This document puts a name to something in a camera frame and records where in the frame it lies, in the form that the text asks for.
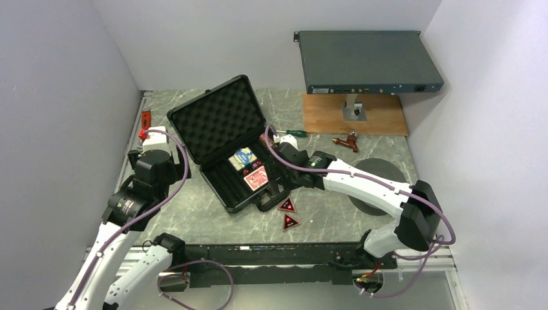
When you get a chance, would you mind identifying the red playing card deck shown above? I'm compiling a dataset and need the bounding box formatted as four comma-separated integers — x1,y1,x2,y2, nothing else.
244,166,268,191

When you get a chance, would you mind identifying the blue playing card deck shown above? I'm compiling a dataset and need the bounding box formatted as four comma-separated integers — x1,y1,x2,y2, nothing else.
228,147,258,171

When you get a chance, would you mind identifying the black foam-lined carrying case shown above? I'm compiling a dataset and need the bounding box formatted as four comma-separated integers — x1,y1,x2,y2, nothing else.
167,75,291,214

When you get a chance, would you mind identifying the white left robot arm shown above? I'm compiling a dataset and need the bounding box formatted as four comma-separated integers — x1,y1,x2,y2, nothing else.
55,147,189,309

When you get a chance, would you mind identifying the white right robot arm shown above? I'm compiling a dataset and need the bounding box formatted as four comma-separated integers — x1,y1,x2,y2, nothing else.
269,143,443,268

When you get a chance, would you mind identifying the red dice set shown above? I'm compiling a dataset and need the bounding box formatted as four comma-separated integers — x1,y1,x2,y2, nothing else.
242,160,263,176

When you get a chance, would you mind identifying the upper red triangle button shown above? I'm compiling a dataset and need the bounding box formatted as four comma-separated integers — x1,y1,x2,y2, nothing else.
278,196,297,213

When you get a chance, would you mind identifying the lower red all-in triangle button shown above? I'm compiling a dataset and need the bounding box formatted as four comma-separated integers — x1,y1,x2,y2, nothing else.
282,213,300,232

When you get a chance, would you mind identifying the plywood base board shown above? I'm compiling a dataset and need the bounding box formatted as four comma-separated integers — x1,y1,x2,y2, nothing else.
302,94,409,136

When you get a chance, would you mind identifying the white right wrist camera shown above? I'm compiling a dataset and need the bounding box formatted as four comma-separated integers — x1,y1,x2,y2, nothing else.
273,134,298,149

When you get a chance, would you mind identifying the green-handled screwdriver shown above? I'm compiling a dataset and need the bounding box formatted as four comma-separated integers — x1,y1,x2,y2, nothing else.
277,130,308,138

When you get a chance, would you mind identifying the red-handled adjustable wrench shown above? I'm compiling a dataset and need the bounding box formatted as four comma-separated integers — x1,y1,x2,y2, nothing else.
141,108,152,130

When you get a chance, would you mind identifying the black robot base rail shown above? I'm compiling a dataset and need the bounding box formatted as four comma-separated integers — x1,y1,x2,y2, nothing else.
169,242,397,288

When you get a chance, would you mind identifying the metal device stand bracket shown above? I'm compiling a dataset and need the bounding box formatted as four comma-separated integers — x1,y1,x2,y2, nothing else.
341,94,366,121

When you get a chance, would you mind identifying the grey rack-mount network device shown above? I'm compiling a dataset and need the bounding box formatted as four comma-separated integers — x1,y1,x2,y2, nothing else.
293,30,445,94

